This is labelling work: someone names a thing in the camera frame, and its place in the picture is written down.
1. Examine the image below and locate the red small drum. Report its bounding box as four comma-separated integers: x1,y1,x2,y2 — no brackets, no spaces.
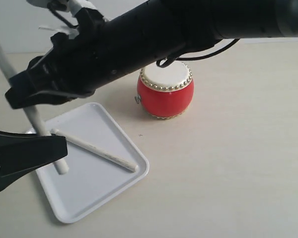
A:
135,61,194,119

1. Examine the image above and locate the white rectangular plastic tray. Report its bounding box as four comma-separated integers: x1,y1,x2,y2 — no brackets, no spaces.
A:
36,103,149,224

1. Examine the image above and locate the wooden drumstick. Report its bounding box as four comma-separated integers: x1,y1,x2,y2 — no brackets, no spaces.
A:
50,128,139,173
0,45,69,175

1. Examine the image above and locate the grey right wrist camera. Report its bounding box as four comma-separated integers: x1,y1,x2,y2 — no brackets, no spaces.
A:
26,0,97,16

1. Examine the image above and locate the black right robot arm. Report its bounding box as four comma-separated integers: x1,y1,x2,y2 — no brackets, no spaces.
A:
5,0,298,109

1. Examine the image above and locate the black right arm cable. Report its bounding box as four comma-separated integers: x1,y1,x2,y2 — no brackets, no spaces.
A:
155,38,241,68

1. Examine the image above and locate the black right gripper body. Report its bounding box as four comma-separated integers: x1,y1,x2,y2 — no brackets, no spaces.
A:
27,7,129,99

